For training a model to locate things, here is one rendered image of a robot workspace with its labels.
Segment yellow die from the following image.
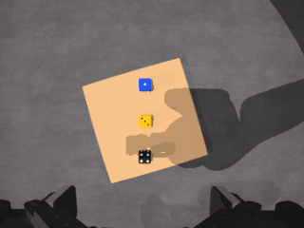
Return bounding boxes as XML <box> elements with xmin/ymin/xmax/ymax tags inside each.
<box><xmin>139</xmin><ymin>115</ymin><xmax>151</xmax><ymax>127</ymax></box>

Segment black die with white pips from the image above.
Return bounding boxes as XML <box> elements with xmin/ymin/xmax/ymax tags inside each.
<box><xmin>139</xmin><ymin>150</ymin><xmax>151</xmax><ymax>163</ymax></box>

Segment blue die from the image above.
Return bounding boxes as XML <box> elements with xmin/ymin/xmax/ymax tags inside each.
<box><xmin>139</xmin><ymin>78</ymin><xmax>151</xmax><ymax>91</ymax></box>

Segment peach flat mat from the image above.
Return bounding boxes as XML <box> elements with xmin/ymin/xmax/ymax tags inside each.
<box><xmin>83</xmin><ymin>58</ymin><xmax>208</xmax><ymax>183</ymax></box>

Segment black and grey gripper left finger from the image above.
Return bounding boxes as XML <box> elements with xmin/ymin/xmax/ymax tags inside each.
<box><xmin>0</xmin><ymin>185</ymin><xmax>97</xmax><ymax>228</ymax></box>

